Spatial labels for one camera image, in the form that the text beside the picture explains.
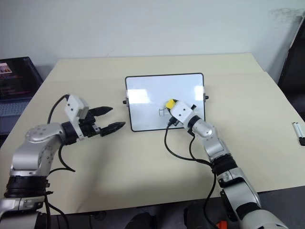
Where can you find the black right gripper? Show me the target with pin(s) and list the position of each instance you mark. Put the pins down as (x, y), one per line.
(173, 121)

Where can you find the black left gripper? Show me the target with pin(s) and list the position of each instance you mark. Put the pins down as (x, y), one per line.
(89, 127)

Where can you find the yellow whiteboard eraser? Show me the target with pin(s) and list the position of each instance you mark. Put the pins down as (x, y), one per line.
(171, 104)

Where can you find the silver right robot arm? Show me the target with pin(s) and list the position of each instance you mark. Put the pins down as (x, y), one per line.
(238, 188)

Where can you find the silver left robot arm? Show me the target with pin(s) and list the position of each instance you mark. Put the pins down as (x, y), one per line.
(28, 152)

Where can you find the black framed tabletop whiteboard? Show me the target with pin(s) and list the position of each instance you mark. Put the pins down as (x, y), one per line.
(147, 114)

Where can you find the open laptop computer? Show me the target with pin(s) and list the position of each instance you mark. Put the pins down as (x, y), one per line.
(14, 81)

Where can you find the black chair back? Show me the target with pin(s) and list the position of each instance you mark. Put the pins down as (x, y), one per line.
(294, 78)

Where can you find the white marker with black cap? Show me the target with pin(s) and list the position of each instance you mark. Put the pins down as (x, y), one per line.
(296, 130)
(301, 139)

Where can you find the small orange object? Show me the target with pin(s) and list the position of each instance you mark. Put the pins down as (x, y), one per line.
(221, 225)

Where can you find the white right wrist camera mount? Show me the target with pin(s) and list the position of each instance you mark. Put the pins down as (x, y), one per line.
(182, 112)

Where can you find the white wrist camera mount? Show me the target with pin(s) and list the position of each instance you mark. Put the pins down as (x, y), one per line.
(74, 105)
(182, 112)

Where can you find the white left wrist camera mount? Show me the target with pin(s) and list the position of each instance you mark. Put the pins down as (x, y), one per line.
(74, 105)

